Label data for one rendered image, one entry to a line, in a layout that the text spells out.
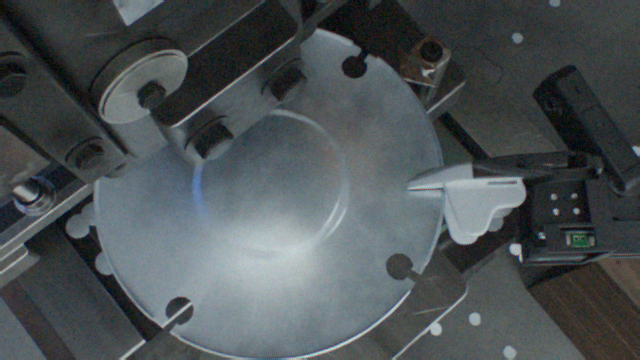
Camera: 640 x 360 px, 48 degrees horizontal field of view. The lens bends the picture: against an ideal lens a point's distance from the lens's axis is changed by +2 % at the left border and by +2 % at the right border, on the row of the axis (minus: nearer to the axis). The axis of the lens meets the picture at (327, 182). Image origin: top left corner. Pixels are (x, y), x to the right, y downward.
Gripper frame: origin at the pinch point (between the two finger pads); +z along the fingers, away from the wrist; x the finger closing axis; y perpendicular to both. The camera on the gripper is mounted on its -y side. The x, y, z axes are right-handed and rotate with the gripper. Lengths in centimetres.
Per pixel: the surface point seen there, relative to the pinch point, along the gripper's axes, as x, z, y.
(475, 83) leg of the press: 14.0, -8.7, -14.2
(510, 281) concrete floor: 78, -28, 0
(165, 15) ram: -24.4, 16.3, -2.4
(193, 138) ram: -16.7, 16.2, 1.6
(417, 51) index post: -1.2, -0.2, -11.0
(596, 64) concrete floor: 78, -50, -44
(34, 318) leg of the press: 16.1, 37.4, 9.0
